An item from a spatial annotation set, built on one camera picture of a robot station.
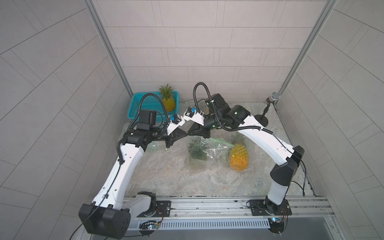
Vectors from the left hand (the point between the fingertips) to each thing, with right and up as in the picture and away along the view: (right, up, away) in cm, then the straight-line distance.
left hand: (187, 132), depth 67 cm
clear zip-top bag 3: (+35, -16, +15) cm, 42 cm away
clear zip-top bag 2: (+9, -9, 0) cm, 13 cm away
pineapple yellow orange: (-16, +18, +35) cm, 43 cm away
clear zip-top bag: (-23, -10, +19) cm, 32 cm away
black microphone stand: (+50, +5, +36) cm, 62 cm away
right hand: (+1, 0, -1) cm, 2 cm away
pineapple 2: (+27, -13, +12) cm, 32 cm away
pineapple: (+4, -7, +1) cm, 9 cm away
